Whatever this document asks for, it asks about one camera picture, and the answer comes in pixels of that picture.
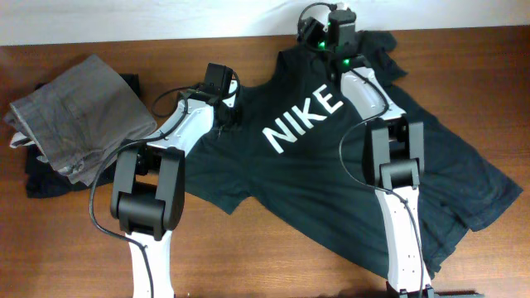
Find black Nike t-shirt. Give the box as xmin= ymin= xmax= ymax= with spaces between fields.
xmin=185 ymin=31 xmax=522 ymax=276

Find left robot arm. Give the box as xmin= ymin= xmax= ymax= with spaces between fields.
xmin=110 ymin=63 xmax=240 ymax=297

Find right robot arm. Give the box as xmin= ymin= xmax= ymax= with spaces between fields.
xmin=297 ymin=3 xmax=435 ymax=297

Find folded grey trousers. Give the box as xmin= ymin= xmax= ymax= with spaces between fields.
xmin=4 ymin=55 xmax=157 ymax=185

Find folded black garment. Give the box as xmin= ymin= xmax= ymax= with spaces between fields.
xmin=25 ymin=74 xmax=141 ymax=199

